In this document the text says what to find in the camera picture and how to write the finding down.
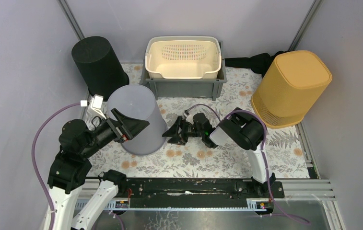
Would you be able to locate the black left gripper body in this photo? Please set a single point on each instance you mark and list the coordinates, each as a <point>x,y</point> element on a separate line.
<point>119,127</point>

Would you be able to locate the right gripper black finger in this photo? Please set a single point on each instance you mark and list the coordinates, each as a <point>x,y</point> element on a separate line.
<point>178,139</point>
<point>175,129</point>

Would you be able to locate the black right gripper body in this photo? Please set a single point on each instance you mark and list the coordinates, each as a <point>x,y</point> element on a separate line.
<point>189,131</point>

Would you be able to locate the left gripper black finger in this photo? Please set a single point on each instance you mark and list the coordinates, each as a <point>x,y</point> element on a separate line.
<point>129,125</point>
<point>125,138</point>

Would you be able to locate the grey round plastic bin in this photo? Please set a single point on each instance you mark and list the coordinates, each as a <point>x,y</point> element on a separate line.
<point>137,108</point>

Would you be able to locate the grey plastic crate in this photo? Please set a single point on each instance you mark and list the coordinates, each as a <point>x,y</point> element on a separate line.
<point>198,88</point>

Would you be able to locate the black ribbed waste bin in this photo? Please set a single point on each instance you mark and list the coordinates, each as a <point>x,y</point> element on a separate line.
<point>99,66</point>

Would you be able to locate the yellow slatted waste basket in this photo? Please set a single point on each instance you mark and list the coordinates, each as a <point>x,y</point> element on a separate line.
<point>290,87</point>

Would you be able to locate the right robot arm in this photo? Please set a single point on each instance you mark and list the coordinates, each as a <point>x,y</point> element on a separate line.
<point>244,128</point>

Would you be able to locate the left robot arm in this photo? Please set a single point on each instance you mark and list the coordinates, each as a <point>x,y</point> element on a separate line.
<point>71,165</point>

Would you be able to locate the cream perforated plastic basket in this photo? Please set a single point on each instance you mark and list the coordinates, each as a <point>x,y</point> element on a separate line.
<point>183,57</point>

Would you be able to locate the black crumpled cloth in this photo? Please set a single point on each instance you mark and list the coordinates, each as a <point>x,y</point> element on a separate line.
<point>259,64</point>

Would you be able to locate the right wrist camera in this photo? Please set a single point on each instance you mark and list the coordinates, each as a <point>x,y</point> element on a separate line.
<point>188,116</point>

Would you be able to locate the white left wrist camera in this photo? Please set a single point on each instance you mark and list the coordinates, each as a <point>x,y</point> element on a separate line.
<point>93,106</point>

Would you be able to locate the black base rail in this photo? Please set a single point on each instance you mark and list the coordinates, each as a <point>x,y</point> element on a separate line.
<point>196,194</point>

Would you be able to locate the left aluminium frame post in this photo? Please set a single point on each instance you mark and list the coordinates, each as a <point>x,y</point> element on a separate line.
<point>71,18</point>

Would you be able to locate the aluminium frame post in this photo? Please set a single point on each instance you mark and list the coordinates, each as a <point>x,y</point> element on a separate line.
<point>305,24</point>
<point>71,18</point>

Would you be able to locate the right aluminium frame post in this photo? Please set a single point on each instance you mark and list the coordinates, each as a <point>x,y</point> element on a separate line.
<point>305,24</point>

